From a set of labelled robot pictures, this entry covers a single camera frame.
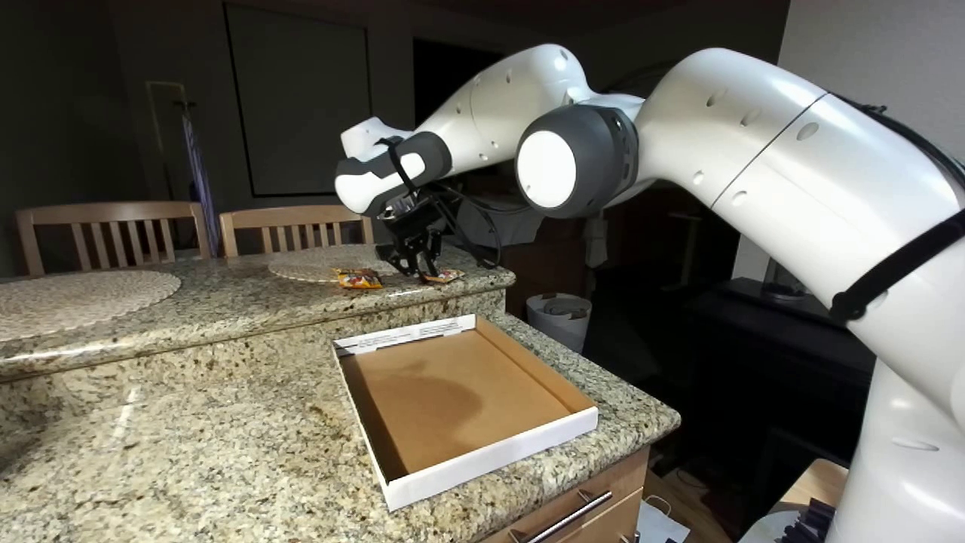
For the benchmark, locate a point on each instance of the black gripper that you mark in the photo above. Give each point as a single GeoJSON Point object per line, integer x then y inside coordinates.
{"type": "Point", "coordinates": [407, 234]}

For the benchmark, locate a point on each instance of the orange blue snack sachet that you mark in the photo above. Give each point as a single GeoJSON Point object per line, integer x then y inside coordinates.
{"type": "Point", "coordinates": [358, 278]}

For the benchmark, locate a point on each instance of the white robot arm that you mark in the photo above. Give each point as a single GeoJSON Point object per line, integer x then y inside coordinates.
{"type": "Point", "coordinates": [851, 204]}

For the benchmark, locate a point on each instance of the shallow cardboard box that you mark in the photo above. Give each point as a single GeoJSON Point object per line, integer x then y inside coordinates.
{"type": "Point", "coordinates": [454, 400]}

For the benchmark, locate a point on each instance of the wooden chair near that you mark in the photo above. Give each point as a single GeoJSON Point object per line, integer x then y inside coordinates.
{"type": "Point", "coordinates": [290, 228]}

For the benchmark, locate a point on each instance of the wooden chair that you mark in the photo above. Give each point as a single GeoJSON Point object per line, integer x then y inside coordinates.
{"type": "Point", "coordinates": [290, 228]}
{"type": "Point", "coordinates": [112, 234]}

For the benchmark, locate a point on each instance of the white trash bin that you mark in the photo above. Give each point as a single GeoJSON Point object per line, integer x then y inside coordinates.
{"type": "Point", "coordinates": [563, 317]}

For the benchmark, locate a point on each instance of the wooden chair far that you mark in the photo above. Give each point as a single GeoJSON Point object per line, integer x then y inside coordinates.
{"type": "Point", "coordinates": [112, 234]}

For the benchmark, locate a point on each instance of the far round woven placemat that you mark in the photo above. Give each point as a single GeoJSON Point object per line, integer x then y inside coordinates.
{"type": "Point", "coordinates": [61, 303]}

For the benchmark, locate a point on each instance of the wall projection screen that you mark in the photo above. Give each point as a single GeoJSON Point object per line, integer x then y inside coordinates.
{"type": "Point", "coordinates": [300, 82]}

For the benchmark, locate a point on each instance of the drawer with metal handle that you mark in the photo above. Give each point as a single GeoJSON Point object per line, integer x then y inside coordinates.
{"type": "Point", "coordinates": [595, 512]}

